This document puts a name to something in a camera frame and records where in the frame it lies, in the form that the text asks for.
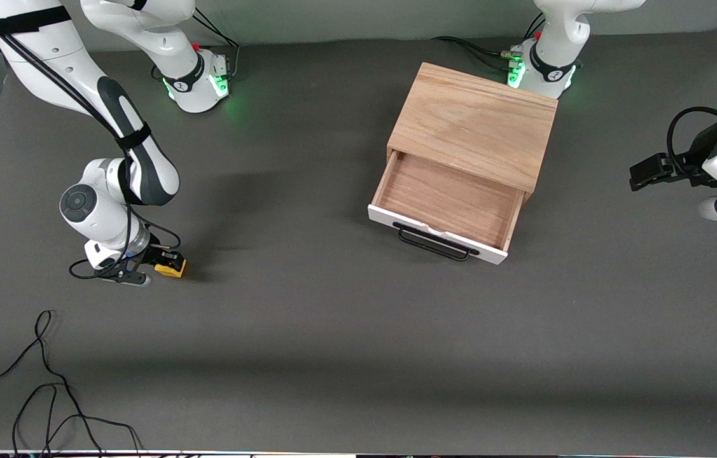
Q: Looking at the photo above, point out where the left arm base black cable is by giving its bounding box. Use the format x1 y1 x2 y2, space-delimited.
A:
431 13 546 72

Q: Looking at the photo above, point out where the wooden drawer with white front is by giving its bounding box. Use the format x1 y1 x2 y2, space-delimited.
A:
368 150 527 266

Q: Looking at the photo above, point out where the loose thin black cable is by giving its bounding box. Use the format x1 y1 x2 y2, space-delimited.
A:
0 310 144 458

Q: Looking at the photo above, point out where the arm base black cable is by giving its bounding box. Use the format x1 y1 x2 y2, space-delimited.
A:
190 8 242 78
431 13 546 72

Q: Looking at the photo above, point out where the right arm base black cable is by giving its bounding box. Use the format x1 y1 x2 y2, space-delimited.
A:
190 8 242 78

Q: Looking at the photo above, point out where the black metal drawer handle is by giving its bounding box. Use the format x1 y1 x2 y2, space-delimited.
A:
393 222 481 262

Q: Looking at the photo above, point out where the wooden drawer cabinet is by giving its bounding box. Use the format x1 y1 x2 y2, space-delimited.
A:
387 62 559 193

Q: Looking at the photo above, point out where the yellow wooden cube block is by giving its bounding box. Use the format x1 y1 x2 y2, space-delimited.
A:
154 257 187 279

